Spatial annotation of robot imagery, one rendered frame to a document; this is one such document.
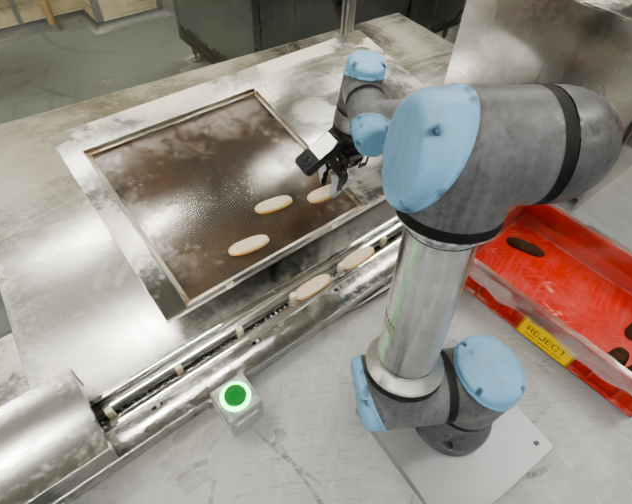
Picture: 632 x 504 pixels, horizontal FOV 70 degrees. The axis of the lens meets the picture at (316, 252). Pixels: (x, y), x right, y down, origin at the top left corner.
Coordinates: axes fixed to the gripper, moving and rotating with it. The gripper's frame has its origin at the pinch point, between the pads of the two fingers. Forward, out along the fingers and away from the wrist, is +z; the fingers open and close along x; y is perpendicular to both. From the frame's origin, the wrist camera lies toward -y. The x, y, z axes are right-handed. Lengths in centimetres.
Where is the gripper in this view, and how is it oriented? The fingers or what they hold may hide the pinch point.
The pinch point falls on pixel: (326, 189)
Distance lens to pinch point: 110.9
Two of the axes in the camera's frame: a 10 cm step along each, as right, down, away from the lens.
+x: -5.3, -7.6, 3.8
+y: 8.3, -3.9, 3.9
